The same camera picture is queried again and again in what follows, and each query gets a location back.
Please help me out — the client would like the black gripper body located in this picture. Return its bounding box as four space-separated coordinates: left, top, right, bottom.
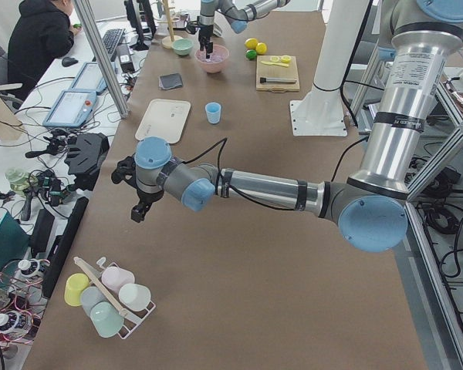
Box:
198 24 213 45
136 185 164 208

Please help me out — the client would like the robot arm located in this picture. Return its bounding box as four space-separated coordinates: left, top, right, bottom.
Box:
129 1 463 252
197 0 290 58

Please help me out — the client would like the pink bowl of ice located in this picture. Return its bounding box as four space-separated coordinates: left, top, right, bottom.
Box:
194 45 230 73

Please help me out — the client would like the light blue plastic cup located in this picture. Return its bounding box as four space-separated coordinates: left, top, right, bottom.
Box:
204 102 221 125

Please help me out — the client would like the pink plastic cup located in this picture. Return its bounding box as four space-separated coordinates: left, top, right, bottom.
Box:
101 266 135 294

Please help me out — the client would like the pale green plastic cup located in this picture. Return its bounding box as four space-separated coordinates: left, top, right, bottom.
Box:
118 283 151 311

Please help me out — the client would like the yellow plastic cup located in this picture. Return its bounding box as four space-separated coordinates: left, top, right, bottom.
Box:
64 273 90 307

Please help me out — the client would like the grey plastic cup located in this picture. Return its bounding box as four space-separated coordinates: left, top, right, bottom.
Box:
80 285 106 317

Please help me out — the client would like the teal plastic cup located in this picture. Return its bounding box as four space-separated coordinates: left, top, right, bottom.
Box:
90 301 124 338

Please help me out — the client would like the mint green bowl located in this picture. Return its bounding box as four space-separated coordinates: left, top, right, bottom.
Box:
172 39 194 56

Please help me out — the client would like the wooden glass stand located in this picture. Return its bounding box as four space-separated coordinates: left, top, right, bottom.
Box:
161 0 183 49

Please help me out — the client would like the green lime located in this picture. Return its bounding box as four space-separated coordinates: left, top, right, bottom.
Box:
245 50 257 60

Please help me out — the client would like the yellow lemon near board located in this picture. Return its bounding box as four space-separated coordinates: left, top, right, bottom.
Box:
255 42 268 55

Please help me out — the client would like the grey folded cloth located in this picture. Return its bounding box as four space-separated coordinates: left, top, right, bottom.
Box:
159 73 183 90

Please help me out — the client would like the yellow plastic knife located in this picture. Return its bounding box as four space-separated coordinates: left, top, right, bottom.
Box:
260 60 290 68

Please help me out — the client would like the wooden cutting board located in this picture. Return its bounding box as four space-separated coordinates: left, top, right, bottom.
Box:
255 55 300 93

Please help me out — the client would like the lemon slice lower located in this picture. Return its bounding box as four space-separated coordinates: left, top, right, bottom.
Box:
280 55 292 64

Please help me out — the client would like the cream rabbit tray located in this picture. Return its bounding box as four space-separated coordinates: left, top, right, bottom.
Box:
135 99 191 144

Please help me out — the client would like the black foam bar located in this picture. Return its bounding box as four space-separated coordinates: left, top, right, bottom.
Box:
42 197 89 299

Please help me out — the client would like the black keyboard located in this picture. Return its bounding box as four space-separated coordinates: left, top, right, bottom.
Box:
102 29 125 62

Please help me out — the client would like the blue teach pendant near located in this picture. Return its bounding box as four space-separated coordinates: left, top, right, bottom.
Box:
42 89 97 128

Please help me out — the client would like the blue teach pendant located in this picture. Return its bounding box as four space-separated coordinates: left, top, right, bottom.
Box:
70 62 107 95
42 89 97 128

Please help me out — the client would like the blue teach pendant far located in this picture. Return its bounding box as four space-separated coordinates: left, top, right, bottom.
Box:
70 62 107 95

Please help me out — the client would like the black computer mouse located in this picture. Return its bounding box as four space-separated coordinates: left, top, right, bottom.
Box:
61 56 79 67

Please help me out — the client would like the person in black hoodie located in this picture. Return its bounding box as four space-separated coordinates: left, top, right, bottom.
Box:
8 0 79 100

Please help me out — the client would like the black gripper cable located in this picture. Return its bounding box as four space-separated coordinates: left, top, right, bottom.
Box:
183 136 371 211

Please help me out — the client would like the white wire cup rack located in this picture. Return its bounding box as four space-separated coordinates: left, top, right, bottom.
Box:
96 257 156 339

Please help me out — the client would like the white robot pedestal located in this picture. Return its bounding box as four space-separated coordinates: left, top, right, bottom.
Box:
290 0 372 136

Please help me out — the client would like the copper wire bottle rack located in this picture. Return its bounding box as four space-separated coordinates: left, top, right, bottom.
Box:
0 258 50 345

